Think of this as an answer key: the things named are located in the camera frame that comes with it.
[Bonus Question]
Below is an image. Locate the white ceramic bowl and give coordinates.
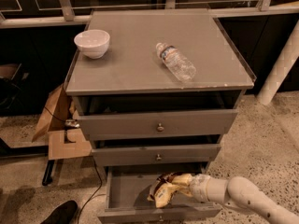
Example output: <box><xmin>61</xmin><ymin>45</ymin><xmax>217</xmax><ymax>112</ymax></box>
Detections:
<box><xmin>74</xmin><ymin>29</ymin><xmax>110</xmax><ymax>59</ymax></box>

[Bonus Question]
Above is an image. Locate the grey middle drawer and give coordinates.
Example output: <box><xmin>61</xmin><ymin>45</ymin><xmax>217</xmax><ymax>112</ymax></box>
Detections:
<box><xmin>92</xmin><ymin>144</ymin><xmax>221</xmax><ymax>166</ymax></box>

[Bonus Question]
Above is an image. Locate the brown cardboard box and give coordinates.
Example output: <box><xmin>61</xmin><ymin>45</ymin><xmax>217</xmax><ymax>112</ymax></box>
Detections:
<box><xmin>32</xmin><ymin>85</ymin><xmax>92</xmax><ymax>160</ymax></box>

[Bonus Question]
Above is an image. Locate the clear plastic water bottle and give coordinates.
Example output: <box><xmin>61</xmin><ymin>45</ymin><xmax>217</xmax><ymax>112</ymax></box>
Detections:
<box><xmin>156</xmin><ymin>43</ymin><xmax>196</xmax><ymax>82</ymax></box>

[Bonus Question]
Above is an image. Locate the grey wooden drawer cabinet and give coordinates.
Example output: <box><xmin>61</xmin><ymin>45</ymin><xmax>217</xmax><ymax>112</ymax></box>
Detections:
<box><xmin>64</xmin><ymin>8</ymin><xmax>257</xmax><ymax>173</ymax></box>

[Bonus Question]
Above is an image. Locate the black shoe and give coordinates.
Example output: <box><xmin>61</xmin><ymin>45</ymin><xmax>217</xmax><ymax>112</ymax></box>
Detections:
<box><xmin>40</xmin><ymin>200</ymin><xmax>78</xmax><ymax>224</ymax></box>

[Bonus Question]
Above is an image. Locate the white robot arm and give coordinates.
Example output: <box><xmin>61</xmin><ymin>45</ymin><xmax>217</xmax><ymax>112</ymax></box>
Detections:
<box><xmin>189</xmin><ymin>175</ymin><xmax>299</xmax><ymax>224</ymax></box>

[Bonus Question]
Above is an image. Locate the grey drawer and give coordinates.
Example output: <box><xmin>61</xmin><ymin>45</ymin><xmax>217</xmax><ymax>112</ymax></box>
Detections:
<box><xmin>98</xmin><ymin>162</ymin><xmax>221</xmax><ymax>224</ymax></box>
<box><xmin>78</xmin><ymin>109</ymin><xmax>237</xmax><ymax>141</ymax></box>
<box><xmin>92</xmin><ymin>144</ymin><xmax>221</xmax><ymax>166</ymax></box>

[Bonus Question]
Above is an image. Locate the black metal stand leg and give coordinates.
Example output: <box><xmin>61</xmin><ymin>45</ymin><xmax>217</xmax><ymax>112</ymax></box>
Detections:
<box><xmin>42</xmin><ymin>160</ymin><xmax>55</xmax><ymax>186</ymax></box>

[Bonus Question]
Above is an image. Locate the black floor cable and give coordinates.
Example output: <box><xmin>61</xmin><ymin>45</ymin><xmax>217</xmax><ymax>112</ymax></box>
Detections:
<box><xmin>76</xmin><ymin>165</ymin><xmax>104</xmax><ymax>224</ymax></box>

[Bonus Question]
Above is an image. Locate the metal window railing frame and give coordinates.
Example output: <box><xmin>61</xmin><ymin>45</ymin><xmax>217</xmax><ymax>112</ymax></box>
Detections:
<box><xmin>0</xmin><ymin>0</ymin><xmax>299</xmax><ymax>28</ymax></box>

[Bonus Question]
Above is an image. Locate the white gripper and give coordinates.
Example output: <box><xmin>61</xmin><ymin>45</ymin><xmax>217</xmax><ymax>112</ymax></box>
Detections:
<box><xmin>189</xmin><ymin>174</ymin><xmax>230</xmax><ymax>203</ymax></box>

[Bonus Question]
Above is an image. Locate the grey top drawer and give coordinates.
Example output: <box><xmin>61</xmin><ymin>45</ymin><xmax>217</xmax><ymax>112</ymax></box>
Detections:
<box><xmin>78</xmin><ymin>109</ymin><xmax>237</xmax><ymax>141</ymax></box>

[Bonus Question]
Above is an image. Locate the white diagonal pole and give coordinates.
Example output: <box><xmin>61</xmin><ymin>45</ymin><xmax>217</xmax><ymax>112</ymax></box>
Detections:
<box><xmin>256</xmin><ymin>21</ymin><xmax>299</xmax><ymax>105</ymax></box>

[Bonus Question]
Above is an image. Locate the grey bottom drawer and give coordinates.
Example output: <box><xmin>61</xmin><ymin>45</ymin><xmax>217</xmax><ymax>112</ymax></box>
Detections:
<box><xmin>98</xmin><ymin>162</ymin><xmax>221</xmax><ymax>224</ymax></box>

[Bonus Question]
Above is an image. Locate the brown yellow chip bag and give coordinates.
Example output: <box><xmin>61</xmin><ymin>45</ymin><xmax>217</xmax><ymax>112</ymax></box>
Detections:
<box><xmin>147</xmin><ymin>173</ymin><xmax>192</xmax><ymax>208</ymax></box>

